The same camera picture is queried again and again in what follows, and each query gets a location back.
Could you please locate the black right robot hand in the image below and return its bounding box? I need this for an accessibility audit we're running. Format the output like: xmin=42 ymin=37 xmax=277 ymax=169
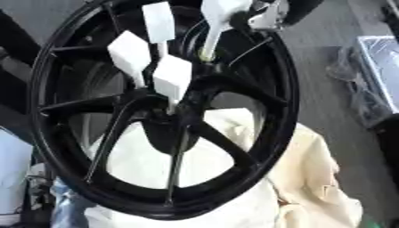
xmin=227 ymin=0 xmax=326 ymax=32

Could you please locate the black spoked wheel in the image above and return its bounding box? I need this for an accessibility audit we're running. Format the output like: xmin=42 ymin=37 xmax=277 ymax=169
xmin=26 ymin=0 xmax=303 ymax=222

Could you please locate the silver flat case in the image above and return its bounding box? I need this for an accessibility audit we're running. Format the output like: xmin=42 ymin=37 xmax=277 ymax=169
xmin=356 ymin=35 xmax=399 ymax=114

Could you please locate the cream cloth cover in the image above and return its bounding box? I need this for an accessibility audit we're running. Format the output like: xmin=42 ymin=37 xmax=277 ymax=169
xmin=82 ymin=108 xmax=365 ymax=228

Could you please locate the clear blue plastic wrap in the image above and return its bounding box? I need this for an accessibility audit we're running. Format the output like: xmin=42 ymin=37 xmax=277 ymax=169
xmin=50 ymin=177 xmax=102 ymax=228

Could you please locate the pale blue sheet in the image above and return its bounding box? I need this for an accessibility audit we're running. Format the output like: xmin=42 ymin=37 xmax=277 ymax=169
xmin=0 ymin=126 xmax=37 ymax=216

